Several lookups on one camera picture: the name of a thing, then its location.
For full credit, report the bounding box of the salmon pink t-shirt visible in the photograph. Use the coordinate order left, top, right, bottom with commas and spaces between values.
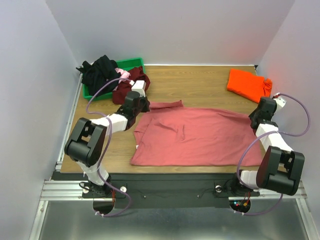
130, 101, 256, 167

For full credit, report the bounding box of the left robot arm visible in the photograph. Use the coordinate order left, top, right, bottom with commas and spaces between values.
64, 91, 150, 198

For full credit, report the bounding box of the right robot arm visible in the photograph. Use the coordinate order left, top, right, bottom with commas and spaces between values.
230, 93, 305, 196

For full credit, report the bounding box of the maroon t-shirt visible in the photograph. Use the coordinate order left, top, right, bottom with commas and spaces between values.
112, 66, 151, 105

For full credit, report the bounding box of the folded orange t-shirt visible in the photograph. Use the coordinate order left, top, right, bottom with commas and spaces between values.
226, 69, 273, 103

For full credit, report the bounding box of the light pink t-shirt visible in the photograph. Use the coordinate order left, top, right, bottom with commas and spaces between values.
115, 67, 131, 84

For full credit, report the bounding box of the green plastic bin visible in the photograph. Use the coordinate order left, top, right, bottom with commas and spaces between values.
82, 57, 146, 101

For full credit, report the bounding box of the black t-shirt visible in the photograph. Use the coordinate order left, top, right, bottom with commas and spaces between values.
79, 55, 121, 96

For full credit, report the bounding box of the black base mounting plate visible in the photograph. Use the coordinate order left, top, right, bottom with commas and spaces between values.
82, 172, 261, 210

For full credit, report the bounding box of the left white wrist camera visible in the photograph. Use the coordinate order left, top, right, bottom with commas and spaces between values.
129, 80, 146, 97

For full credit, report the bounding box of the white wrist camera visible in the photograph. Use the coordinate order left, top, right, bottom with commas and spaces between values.
272, 93, 287, 112
129, 80, 146, 97

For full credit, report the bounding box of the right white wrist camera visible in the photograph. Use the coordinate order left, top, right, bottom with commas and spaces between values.
272, 93, 287, 112

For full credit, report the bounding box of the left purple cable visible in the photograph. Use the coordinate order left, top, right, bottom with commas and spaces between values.
86, 77, 133, 218

